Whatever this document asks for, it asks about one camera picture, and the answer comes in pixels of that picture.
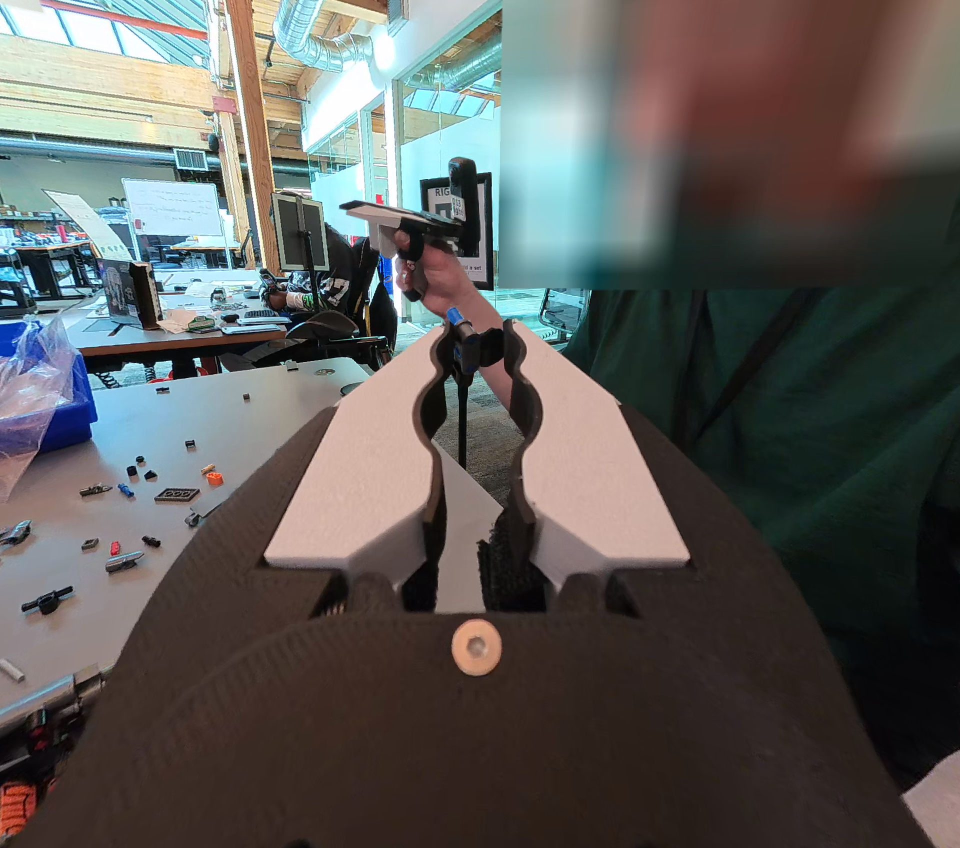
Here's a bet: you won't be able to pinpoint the black lego piece blue pins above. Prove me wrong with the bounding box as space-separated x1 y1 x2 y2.
444 306 506 386

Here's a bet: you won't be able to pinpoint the black office chair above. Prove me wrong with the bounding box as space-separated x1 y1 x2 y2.
221 255 399 373

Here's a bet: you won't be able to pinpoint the blue plastic bin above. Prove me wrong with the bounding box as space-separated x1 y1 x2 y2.
0 319 99 455

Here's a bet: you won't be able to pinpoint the grey lego car model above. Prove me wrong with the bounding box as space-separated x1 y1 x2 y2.
0 664 114 838

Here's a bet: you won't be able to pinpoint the slanted white board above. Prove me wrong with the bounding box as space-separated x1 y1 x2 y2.
43 189 125 260

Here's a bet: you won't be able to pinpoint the black framed sign on stand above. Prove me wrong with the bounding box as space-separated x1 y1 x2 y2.
420 173 495 468

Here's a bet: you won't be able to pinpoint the grey board on stand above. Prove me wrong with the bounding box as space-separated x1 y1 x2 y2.
271 191 330 273

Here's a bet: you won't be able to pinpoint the wooden office desk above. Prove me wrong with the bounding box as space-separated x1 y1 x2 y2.
63 293 290 377

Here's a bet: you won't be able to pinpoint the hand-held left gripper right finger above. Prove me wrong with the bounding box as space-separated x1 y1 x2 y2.
480 319 692 598

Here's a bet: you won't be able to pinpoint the scattered small lego pieces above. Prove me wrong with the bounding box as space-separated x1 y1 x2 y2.
0 383 252 684

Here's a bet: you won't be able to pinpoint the person's right forearm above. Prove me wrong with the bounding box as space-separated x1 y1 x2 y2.
438 293 530 414

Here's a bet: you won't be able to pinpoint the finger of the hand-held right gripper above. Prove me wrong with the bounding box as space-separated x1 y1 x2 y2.
339 198 445 236

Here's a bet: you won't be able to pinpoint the pile of clear plastic bags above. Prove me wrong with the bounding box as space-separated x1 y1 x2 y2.
0 314 80 500

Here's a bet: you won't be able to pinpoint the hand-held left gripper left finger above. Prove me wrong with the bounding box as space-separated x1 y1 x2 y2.
264 325 453 594

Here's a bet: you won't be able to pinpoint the wooden support column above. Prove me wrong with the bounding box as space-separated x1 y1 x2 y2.
217 0 282 272

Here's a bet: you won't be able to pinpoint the person's right hand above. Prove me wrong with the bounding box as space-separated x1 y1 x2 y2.
393 249 483 324

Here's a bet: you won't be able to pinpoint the white whiteboard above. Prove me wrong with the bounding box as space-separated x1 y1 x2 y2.
122 178 224 239

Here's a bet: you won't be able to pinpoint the dark cardboard box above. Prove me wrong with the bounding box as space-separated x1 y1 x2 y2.
96 257 164 330

